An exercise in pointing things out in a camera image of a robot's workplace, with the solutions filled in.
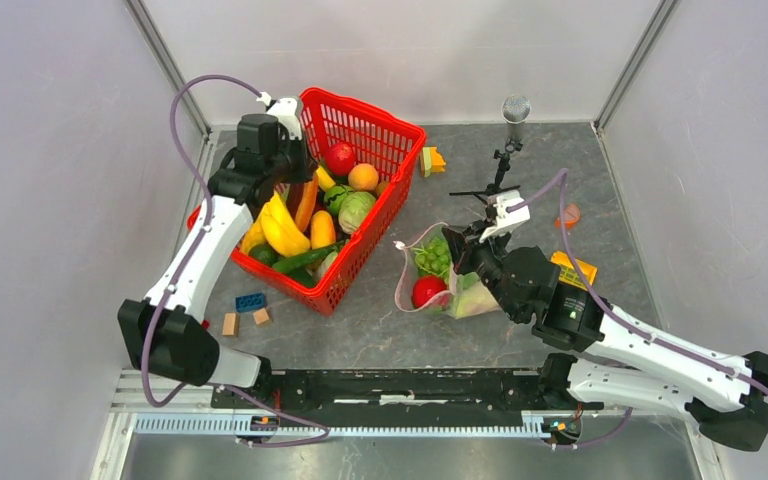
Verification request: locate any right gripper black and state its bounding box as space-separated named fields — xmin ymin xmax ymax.
xmin=442 ymin=217 xmax=523 ymax=321

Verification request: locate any green grapes toy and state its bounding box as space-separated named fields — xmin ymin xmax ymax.
xmin=411 ymin=235 xmax=452 ymax=280

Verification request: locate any clear zip top bag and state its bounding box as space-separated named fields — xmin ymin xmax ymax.
xmin=393 ymin=222 xmax=500 ymax=319

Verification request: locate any napa cabbage toy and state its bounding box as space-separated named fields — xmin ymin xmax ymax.
xmin=447 ymin=273 xmax=500 ymax=319

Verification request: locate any small red apple toy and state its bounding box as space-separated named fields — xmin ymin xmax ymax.
xmin=411 ymin=275 xmax=450 ymax=308

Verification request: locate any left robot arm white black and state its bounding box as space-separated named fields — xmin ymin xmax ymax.
xmin=117 ymin=109 xmax=315 ymax=408

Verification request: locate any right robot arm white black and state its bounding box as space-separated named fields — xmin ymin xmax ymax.
xmin=442 ymin=221 xmax=768 ymax=452

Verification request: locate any orange carrot toy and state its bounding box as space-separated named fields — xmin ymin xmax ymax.
xmin=294 ymin=175 xmax=319 ymax=233

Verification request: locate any red plastic basket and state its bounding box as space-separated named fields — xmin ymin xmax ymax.
xmin=187 ymin=87 xmax=428 ymax=318

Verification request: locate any yellow banana bunch toy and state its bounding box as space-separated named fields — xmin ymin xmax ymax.
xmin=259 ymin=192 xmax=311 ymax=257

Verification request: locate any orange peach toy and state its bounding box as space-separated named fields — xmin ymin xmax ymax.
xmin=348 ymin=163 xmax=380 ymax=192

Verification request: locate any yellow mango toy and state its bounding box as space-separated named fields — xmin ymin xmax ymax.
xmin=310 ymin=210 xmax=337 ymax=249

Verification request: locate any round green cabbage toy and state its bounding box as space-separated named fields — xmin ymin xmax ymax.
xmin=338 ymin=191 xmax=376 ymax=234

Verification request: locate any orange waffle toy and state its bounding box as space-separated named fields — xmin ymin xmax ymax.
xmin=550 ymin=250 xmax=599 ymax=290

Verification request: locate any orange slice toy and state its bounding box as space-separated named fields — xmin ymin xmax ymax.
xmin=554 ymin=203 xmax=581 ymax=229

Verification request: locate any blue toy brick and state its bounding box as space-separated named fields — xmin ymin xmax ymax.
xmin=234 ymin=293 xmax=266 ymax=313

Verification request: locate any microphone on black tripod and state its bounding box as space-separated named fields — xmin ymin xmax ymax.
xmin=449 ymin=94 xmax=531 ymax=201

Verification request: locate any wooden block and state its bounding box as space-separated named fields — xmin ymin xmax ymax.
xmin=252 ymin=308 xmax=272 ymax=327
xmin=221 ymin=312 xmax=240 ymax=337

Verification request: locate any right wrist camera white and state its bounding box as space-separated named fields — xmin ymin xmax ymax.
xmin=479 ymin=190 xmax=531 ymax=243

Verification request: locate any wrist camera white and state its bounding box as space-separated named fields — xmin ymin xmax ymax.
xmin=479 ymin=190 xmax=531 ymax=243
xmin=257 ymin=92 xmax=304 ymax=140

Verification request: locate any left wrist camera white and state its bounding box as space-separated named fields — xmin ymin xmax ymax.
xmin=257 ymin=92 xmax=304 ymax=140

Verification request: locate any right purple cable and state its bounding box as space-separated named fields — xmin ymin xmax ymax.
xmin=506 ymin=168 xmax=768 ymax=452

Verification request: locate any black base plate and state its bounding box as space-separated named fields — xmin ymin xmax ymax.
xmin=249 ymin=368 xmax=579 ymax=428

